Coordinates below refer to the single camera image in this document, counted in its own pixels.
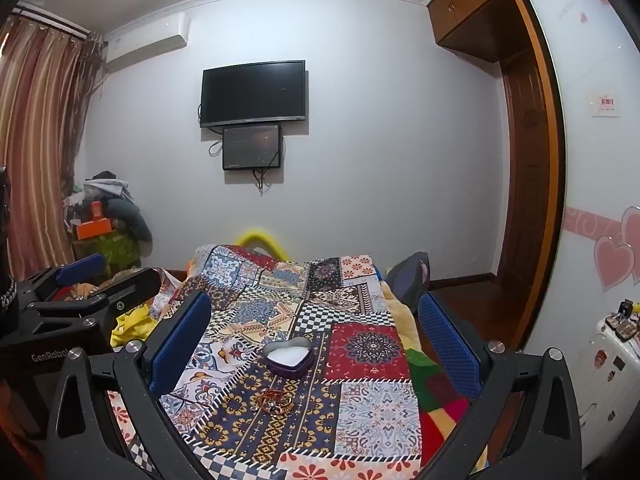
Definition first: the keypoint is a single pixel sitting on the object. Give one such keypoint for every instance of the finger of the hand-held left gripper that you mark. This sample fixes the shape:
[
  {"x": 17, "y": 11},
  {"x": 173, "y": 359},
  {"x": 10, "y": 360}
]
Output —
[
  {"x": 132, "y": 282},
  {"x": 80, "y": 266}
]

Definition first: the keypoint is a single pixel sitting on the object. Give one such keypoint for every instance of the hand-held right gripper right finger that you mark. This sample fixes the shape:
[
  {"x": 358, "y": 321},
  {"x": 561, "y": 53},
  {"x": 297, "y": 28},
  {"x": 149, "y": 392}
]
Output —
[{"x": 447, "y": 347}]

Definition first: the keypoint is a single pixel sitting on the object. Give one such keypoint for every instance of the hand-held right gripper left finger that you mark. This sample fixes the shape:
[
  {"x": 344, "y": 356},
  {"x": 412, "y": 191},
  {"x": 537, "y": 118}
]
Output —
[{"x": 179, "y": 347}]

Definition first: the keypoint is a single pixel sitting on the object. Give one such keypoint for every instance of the heart-shaped purple tin box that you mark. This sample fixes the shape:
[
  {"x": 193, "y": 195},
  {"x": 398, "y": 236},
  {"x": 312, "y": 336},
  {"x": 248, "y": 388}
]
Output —
[{"x": 290, "y": 367}]

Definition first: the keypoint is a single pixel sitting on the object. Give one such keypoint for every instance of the small open jewelry box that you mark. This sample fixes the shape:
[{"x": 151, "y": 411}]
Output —
[
  {"x": 625, "y": 307},
  {"x": 613, "y": 320},
  {"x": 627, "y": 330}
]

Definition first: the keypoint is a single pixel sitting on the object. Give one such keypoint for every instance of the green patterned box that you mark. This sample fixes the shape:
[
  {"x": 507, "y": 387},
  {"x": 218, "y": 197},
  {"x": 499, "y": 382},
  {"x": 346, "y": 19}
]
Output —
[{"x": 115, "y": 252}]

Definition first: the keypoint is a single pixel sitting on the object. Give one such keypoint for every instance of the orange box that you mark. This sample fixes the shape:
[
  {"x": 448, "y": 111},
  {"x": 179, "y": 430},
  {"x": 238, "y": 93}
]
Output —
[{"x": 94, "y": 229}]

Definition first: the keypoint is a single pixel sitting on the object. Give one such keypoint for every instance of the yellow cloth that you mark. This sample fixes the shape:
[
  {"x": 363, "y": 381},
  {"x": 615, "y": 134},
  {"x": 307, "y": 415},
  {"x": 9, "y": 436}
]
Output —
[{"x": 131, "y": 325}]

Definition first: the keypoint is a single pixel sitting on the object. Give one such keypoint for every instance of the colourful plaid fleece blanket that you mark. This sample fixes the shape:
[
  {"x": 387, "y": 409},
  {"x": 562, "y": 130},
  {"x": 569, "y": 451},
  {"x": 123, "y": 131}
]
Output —
[{"x": 436, "y": 392}]

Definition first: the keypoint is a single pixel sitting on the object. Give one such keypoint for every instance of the pile of grey clothes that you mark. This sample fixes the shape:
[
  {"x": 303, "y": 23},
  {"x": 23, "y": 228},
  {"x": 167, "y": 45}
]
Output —
[{"x": 117, "y": 205}]

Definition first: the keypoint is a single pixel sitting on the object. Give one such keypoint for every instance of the dark backpack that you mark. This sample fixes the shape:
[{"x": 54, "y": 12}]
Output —
[{"x": 407, "y": 280}]

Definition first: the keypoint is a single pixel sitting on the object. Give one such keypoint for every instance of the patchwork printed cloth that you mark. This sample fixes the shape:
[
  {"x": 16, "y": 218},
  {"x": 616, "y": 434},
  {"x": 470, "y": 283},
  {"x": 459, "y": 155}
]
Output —
[{"x": 350, "y": 410}]

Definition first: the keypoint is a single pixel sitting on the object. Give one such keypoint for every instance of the yellow foam tube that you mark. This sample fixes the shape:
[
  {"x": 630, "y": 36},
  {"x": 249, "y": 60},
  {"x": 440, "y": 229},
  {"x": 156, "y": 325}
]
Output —
[{"x": 260, "y": 235}]

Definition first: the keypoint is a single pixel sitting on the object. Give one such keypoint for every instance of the striped brown curtain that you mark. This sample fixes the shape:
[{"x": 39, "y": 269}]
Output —
[{"x": 35, "y": 135}]

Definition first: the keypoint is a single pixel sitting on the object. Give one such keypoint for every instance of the white suitcase with stickers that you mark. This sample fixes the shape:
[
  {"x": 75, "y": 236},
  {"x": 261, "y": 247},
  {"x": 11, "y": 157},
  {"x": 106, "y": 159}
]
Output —
[{"x": 605, "y": 390}]

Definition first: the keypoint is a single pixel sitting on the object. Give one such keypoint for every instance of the brown wooden door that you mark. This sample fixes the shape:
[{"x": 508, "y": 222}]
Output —
[{"x": 525, "y": 175}]

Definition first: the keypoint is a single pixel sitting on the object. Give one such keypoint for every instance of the white wardrobe door with hearts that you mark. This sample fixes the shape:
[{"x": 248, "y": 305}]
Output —
[{"x": 595, "y": 170}]

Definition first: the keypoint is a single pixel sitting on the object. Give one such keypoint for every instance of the white air conditioner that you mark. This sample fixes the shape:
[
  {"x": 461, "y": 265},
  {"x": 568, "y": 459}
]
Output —
[{"x": 145, "y": 42}]

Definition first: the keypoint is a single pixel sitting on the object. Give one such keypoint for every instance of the red and white sticker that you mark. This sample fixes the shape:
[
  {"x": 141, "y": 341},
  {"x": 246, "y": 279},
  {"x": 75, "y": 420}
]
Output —
[{"x": 605, "y": 104}]

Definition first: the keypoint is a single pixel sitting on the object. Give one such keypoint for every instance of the wooden overhead cabinet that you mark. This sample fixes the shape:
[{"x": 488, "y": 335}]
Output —
[{"x": 470, "y": 15}]

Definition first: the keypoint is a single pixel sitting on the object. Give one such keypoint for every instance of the small black wall screen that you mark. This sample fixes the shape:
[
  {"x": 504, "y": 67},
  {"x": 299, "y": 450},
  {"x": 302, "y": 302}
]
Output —
[{"x": 251, "y": 147}]

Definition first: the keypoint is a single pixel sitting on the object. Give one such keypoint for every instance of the wall-mounted black television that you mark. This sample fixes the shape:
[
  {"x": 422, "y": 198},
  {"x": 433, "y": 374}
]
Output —
[{"x": 252, "y": 92}]

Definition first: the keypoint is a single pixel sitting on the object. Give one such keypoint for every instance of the white curtain rail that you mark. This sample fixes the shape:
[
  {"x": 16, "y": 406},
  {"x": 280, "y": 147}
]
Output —
[{"x": 50, "y": 19}]

